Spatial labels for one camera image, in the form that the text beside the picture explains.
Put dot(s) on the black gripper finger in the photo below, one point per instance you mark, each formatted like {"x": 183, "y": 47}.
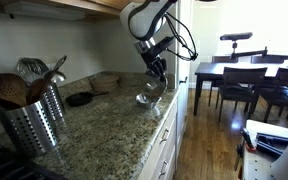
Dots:
{"x": 158, "y": 74}
{"x": 164, "y": 73}

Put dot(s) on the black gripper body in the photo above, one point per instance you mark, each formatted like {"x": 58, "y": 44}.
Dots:
{"x": 154, "y": 60}

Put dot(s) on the white tall cabinet panel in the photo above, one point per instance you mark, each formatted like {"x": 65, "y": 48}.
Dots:
{"x": 184, "y": 83}

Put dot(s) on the dark wooden dining table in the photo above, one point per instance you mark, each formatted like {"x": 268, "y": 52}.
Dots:
{"x": 210, "y": 68}

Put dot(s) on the dark wooden dining chair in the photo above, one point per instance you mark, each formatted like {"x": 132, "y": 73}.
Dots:
{"x": 287, "y": 90}
{"x": 267, "y": 59}
{"x": 219, "y": 60}
{"x": 240, "y": 83}

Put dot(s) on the base cabinet with drawers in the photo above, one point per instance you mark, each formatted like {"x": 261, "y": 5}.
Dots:
{"x": 165, "y": 150}

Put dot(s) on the black cast iron skillet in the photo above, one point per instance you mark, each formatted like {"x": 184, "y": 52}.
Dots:
{"x": 79, "y": 99}

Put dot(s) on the metal ladle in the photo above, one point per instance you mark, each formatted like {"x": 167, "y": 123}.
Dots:
{"x": 60, "y": 63}

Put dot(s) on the small perforated steel utensil holder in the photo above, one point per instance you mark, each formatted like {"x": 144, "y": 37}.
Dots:
{"x": 55, "y": 101}

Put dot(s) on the red and black clamp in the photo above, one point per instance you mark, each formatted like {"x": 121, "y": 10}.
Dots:
{"x": 245, "y": 143}

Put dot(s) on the wooden cooking spoon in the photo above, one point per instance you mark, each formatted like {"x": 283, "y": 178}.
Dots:
{"x": 37, "y": 88}

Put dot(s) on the metal skimmer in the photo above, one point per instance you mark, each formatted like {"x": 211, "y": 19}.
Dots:
{"x": 30, "y": 68}

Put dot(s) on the perforated workbench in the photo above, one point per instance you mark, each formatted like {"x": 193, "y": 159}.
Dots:
{"x": 260, "y": 166}

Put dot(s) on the large perforated steel utensil holder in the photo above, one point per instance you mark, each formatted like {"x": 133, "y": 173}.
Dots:
{"x": 30, "y": 130}

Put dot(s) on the wooden slotted spoon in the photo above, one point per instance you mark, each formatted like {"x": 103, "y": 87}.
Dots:
{"x": 7, "y": 88}

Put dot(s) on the black stereo camera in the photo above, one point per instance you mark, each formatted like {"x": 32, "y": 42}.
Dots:
{"x": 235, "y": 36}

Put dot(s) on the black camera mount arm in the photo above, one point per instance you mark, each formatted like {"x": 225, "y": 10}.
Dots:
{"x": 247, "y": 53}

